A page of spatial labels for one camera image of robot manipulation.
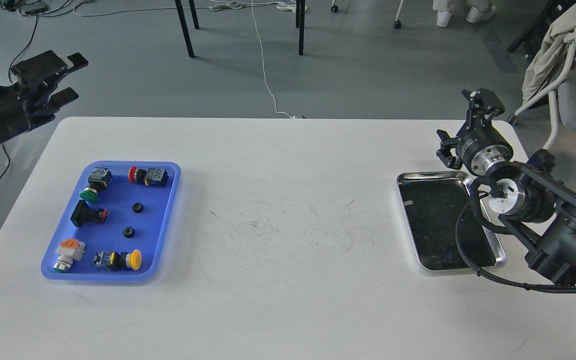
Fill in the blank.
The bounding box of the yellow push button switch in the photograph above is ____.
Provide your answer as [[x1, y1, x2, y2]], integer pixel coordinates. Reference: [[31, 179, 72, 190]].
[[93, 249, 143, 272]]

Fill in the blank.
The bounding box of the black table leg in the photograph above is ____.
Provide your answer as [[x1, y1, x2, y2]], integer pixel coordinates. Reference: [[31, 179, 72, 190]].
[[295, 0, 306, 56], [174, 0, 201, 59]]

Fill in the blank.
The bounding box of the black floor cable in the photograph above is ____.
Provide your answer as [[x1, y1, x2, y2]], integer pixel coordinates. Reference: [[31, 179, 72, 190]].
[[0, 0, 85, 216]]

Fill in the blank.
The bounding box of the orange grey push button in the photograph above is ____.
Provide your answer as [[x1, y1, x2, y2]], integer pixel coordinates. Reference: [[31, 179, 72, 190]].
[[52, 238, 86, 273]]

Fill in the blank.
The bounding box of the green push button switch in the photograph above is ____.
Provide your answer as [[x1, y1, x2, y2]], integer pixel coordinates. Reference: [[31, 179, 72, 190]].
[[78, 167, 114, 203]]

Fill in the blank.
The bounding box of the person in white trousers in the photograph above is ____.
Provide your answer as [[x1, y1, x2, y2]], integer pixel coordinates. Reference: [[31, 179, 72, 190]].
[[432, 0, 497, 28]]

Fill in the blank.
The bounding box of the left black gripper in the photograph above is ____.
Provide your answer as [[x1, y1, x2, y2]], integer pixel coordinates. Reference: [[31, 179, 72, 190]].
[[0, 50, 89, 145]]

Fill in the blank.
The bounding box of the black table leg right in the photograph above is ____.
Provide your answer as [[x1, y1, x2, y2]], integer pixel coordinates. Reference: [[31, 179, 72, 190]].
[[295, 0, 306, 56]]

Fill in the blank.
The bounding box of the black table leg left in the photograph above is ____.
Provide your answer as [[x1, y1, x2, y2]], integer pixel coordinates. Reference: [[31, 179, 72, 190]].
[[174, 0, 201, 59]]

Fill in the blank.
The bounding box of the red push button switch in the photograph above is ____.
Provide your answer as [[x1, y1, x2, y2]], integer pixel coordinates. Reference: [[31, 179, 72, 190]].
[[127, 166, 169, 188]]

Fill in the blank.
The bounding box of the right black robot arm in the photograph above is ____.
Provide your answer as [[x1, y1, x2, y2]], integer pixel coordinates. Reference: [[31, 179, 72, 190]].
[[436, 88, 576, 294]]

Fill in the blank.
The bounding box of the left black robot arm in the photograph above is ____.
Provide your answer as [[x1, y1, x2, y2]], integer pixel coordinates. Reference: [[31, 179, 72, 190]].
[[0, 50, 89, 145]]

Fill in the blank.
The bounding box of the blue plastic tray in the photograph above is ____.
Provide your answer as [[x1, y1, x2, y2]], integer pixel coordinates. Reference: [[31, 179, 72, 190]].
[[40, 161, 182, 282]]

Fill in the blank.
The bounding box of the black selector switch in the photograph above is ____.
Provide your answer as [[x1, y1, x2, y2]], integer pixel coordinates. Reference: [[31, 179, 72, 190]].
[[70, 199, 109, 228]]

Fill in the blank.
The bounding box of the white floor cable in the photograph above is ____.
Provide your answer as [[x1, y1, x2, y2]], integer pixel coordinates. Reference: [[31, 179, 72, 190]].
[[210, 0, 309, 120]]

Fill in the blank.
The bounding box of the silver metal tray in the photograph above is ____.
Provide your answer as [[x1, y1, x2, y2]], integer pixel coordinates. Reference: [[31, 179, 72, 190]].
[[397, 170, 507, 275]]

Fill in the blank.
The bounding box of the beige jacket on chair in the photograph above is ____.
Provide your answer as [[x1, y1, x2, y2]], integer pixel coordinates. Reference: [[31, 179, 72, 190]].
[[522, 3, 576, 105]]

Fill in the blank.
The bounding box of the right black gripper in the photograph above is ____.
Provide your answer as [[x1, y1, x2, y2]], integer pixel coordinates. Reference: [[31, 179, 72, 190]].
[[436, 89, 514, 177]]

